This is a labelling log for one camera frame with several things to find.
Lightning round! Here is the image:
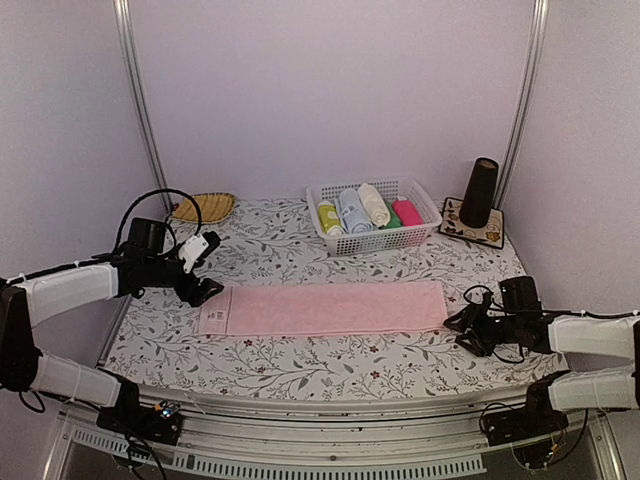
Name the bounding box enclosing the light blue rolled towel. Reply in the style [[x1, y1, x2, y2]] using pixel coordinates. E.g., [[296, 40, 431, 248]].
[[338, 188, 374, 234]]

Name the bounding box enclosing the aluminium front rail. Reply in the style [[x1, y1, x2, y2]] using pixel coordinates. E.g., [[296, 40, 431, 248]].
[[45, 388, 625, 479]]

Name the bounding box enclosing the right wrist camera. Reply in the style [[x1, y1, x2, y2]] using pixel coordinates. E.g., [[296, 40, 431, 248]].
[[479, 290, 493, 315]]

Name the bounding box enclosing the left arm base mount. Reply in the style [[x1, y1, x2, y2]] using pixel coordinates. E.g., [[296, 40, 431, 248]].
[[96, 400, 184, 446]]

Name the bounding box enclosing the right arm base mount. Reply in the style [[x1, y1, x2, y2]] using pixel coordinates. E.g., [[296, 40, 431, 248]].
[[479, 404, 569, 446]]

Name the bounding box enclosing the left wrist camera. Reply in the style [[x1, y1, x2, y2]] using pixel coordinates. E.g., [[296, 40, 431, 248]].
[[178, 231, 221, 274]]

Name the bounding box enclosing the floral tablecloth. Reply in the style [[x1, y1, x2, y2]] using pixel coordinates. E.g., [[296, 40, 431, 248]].
[[103, 199, 567, 402]]

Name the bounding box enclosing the yellow woven mat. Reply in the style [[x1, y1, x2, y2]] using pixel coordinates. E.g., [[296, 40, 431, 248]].
[[171, 192, 236, 224]]

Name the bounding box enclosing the cream white towel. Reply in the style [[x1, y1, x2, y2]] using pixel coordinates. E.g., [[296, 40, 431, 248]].
[[357, 183, 389, 227]]

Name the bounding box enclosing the aluminium frame post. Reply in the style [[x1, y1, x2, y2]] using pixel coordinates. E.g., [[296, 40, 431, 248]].
[[503, 0, 549, 180], [113, 0, 168, 189]]

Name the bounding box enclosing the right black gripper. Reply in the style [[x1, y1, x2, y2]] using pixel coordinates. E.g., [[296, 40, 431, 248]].
[[445, 303, 523, 357]]

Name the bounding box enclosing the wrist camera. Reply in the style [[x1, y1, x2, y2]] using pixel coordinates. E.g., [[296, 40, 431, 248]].
[[479, 290, 493, 315], [178, 231, 221, 274]]

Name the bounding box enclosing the floral coaster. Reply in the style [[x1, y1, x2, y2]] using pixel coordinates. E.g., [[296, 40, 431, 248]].
[[438, 197, 505, 249]]

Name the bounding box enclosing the right aluminium frame post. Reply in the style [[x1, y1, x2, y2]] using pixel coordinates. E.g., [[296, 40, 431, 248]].
[[503, 0, 549, 180]]

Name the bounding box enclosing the pink towel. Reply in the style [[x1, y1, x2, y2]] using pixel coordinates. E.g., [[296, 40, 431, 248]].
[[198, 281, 447, 337]]

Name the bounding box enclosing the dark brown tall cup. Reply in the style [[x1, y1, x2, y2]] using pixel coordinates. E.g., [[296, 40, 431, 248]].
[[460, 158, 499, 228]]

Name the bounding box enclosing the magenta rolled towel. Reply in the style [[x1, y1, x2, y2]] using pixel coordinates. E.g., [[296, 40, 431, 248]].
[[392, 199, 424, 227]]

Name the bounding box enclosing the white plastic basket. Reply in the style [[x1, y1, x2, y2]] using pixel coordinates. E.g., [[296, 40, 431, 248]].
[[306, 177, 442, 256]]

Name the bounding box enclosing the green rolled towel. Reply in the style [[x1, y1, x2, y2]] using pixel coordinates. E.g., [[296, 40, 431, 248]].
[[380, 200, 403, 230]]

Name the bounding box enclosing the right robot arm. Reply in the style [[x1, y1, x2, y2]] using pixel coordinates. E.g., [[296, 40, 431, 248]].
[[444, 276, 639, 445]]

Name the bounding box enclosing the yellow dotted rolled towel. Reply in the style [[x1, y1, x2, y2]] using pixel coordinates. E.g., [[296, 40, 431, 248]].
[[316, 200, 345, 237]]

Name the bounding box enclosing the left aluminium frame post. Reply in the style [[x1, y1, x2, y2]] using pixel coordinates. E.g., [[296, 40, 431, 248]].
[[113, 0, 168, 189]]

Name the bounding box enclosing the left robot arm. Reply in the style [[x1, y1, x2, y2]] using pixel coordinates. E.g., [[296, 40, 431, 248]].
[[1, 209, 224, 434]]

